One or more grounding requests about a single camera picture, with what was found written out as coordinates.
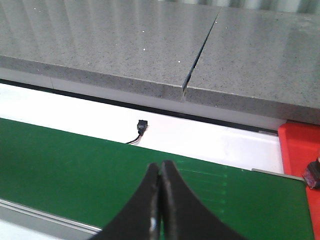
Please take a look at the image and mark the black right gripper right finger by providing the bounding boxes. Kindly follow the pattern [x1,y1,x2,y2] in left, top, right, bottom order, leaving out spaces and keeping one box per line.
[160,160,245,240]

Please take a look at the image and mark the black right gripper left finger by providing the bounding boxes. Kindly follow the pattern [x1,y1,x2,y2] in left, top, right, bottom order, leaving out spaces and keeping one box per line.
[91,163,161,240]

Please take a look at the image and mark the green conveyor belt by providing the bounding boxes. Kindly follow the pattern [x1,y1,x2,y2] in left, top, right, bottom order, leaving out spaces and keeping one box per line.
[0,119,315,240]

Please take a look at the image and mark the red plastic object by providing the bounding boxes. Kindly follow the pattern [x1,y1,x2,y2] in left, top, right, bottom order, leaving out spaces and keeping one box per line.
[277,122,320,240]

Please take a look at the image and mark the grey stone countertop slab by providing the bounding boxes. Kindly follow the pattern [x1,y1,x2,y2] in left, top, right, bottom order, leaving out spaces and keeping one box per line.
[0,0,221,101]

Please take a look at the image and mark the white pleated curtain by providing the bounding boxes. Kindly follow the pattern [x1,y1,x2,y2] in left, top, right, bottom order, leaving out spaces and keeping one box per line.
[159,0,320,15]

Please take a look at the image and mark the aluminium conveyor side rail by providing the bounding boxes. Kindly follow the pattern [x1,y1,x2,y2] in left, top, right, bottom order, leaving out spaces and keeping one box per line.
[0,199,102,240]

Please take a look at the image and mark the black sensor cable with plug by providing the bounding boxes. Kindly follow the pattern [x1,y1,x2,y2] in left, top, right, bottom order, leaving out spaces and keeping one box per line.
[124,119,149,146]

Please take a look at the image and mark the conveyor far side rail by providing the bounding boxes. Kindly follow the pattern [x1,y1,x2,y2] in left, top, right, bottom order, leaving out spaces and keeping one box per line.
[251,168,305,182]

